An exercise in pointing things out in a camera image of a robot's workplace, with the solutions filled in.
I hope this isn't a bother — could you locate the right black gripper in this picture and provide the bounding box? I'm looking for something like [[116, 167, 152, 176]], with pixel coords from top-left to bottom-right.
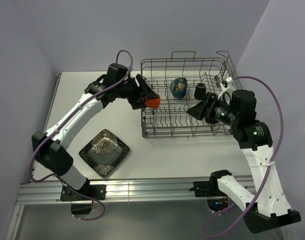
[[186, 91, 239, 127]]

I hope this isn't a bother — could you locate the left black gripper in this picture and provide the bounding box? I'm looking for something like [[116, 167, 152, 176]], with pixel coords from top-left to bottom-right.
[[115, 74, 158, 110]]

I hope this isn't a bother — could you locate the small orange cup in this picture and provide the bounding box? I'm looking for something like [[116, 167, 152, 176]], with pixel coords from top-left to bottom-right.
[[144, 94, 161, 110]]

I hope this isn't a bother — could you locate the black ceramic mug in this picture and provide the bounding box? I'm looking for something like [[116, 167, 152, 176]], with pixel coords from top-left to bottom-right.
[[194, 82, 207, 101]]

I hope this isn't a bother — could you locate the blue patterned bowl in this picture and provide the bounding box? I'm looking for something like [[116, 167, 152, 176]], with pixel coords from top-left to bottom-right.
[[169, 77, 187, 100]]

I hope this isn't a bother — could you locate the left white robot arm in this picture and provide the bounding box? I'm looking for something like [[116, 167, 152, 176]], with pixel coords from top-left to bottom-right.
[[31, 63, 161, 200]]

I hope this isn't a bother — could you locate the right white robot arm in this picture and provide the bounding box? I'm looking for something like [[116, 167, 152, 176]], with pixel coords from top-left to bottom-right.
[[187, 90, 301, 234]]

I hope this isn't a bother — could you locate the black floral square plate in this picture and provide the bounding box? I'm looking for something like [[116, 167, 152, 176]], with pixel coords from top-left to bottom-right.
[[79, 129, 130, 178]]

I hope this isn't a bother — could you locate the grey wire dish rack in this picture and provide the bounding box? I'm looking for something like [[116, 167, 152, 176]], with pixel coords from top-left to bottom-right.
[[140, 50, 237, 138]]

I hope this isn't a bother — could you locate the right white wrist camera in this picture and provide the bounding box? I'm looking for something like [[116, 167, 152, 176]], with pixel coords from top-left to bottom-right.
[[217, 77, 236, 100]]

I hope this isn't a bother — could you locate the aluminium table edge rail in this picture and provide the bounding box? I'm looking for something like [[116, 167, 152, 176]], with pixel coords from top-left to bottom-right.
[[15, 177, 209, 205]]

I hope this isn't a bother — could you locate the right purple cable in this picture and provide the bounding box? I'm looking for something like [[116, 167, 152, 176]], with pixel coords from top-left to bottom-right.
[[201, 76, 285, 239]]

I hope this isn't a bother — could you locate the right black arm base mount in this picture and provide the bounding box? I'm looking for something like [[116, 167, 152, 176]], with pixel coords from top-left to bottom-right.
[[189, 169, 232, 212]]

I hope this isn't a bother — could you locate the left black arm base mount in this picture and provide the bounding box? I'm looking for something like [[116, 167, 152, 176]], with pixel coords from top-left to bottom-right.
[[59, 184, 107, 219]]

